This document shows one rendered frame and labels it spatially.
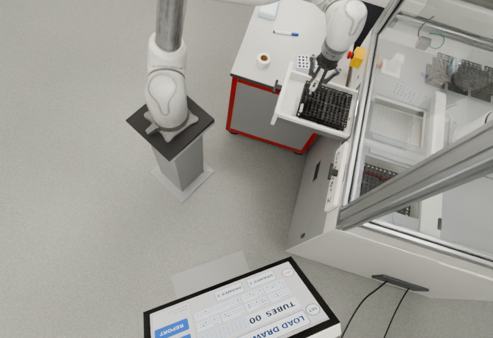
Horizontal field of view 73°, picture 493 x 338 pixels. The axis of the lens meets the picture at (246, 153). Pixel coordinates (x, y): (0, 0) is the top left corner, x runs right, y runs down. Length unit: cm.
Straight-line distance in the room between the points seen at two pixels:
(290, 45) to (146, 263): 151
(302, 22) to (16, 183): 199
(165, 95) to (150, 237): 113
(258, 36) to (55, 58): 162
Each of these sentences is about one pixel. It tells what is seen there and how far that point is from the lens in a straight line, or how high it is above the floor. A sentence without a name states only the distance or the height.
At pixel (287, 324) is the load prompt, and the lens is 103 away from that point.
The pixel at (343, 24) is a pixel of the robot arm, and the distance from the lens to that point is 115.
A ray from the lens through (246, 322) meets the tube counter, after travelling 106.
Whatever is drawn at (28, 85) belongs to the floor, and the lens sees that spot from 284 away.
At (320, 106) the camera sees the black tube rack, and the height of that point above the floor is 90.
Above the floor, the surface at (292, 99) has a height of 84.
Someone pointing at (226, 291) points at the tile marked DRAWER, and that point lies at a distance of 116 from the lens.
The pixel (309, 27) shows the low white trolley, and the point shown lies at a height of 76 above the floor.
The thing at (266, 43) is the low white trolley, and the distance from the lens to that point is 185.
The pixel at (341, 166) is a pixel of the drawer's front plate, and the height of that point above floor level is 93.
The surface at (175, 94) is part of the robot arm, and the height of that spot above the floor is 103.
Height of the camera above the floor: 216
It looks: 67 degrees down
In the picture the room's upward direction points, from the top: 17 degrees clockwise
